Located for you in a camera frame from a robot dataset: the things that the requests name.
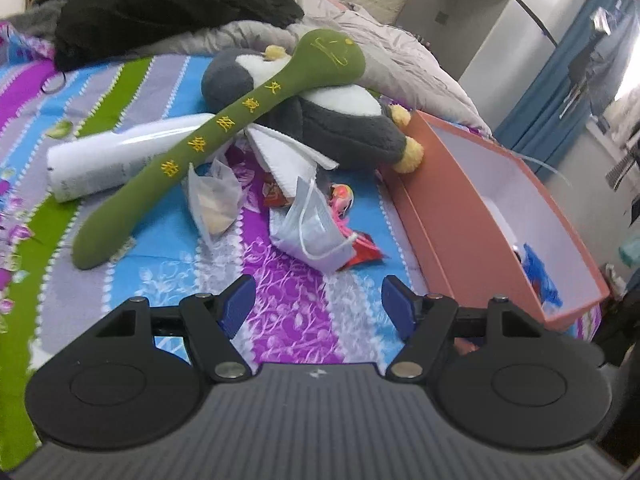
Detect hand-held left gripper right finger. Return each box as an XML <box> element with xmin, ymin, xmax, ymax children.
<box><xmin>381</xmin><ymin>275</ymin><xmax>543</xmax><ymax>382</ymax></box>

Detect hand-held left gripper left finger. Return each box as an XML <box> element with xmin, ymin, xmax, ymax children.
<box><xmin>95</xmin><ymin>275</ymin><xmax>258</xmax><ymax>383</ymax></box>

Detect dark red candy packet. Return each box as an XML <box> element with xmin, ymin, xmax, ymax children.
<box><xmin>337</xmin><ymin>232</ymin><xmax>386</xmax><ymax>272</ymax></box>

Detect orange cardboard box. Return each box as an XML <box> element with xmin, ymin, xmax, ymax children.
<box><xmin>377</xmin><ymin>110</ymin><xmax>612</xmax><ymax>333</ymax></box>

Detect striped floral bedsheet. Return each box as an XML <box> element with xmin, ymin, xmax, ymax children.
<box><xmin>0</xmin><ymin>20</ymin><xmax>603</xmax><ymax>461</ymax></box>

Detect light blue face mask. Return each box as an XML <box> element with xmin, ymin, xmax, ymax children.
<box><xmin>270</xmin><ymin>176</ymin><xmax>358</xmax><ymax>275</ymax></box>

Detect clear plastic snack bag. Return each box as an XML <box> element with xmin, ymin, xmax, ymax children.
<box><xmin>186</xmin><ymin>155</ymin><xmax>246</xmax><ymax>261</ymax></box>

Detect small red candy wrapper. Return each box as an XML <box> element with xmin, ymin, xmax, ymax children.
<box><xmin>262</xmin><ymin>172</ymin><xmax>293</xmax><ymax>208</ymax></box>

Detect pink colourful small toy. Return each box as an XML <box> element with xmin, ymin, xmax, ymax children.
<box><xmin>327</xmin><ymin>184</ymin><xmax>357</xmax><ymax>235</ymax></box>

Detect blue crumpled item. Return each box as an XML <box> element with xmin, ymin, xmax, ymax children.
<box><xmin>520</xmin><ymin>242</ymin><xmax>564</xmax><ymax>311</ymax></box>

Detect white felt cloth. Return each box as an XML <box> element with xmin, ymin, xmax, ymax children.
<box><xmin>247</xmin><ymin>122</ymin><xmax>338</xmax><ymax>198</ymax></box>

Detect green plush stick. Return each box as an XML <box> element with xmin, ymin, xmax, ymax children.
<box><xmin>71</xmin><ymin>27</ymin><xmax>362</xmax><ymax>271</ymax></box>

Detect grey white penguin plush toy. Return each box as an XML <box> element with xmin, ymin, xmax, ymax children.
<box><xmin>201</xmin><ymin>45</ymin><xmax>426</xmax><ymax>176</ymax></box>

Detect white plastic tube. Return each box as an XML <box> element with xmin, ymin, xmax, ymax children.
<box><xmin>46</xmin><ymin>112</ymin><xmax>216</xmax><ymax>204</ymax></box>

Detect dark cloth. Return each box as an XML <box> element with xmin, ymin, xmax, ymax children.
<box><xmin>594</xmin><ymin>287</ymin><xmax>640</xmax><ymax>372</ymax></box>

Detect blue curtain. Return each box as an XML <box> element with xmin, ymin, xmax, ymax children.
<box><xmin>495</xmin><ymin>0</ymin><xmax>640</xmax><ymax>166</ymax></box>

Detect grey duvet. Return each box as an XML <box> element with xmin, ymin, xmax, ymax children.
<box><xmin>150</xmin><ymin>0</ymin><xmax>493</xmax><ymax>137</ymax></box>

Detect black garment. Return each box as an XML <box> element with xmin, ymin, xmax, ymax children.
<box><xmin>52</xmin><ymin>0</ymin><xmax>305</xmax><ymax>72</ymax></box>

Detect hanging grey clothes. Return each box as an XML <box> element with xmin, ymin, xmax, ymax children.
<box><xmin>567</xmin><ymin>0</ymin><xmax>640</xmax><ymax>117</ymax></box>

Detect thin white cable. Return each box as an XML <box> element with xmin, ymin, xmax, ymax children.
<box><xmin>522</xmin><ymin>155</ymin><xmax>572</xmax><ymax>182</ymax></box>

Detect black hair tie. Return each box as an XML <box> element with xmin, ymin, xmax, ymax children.
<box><xmin>41</xmin><ymin>71</ymin><xmax>68</xmax><ymax>95</ymax></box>

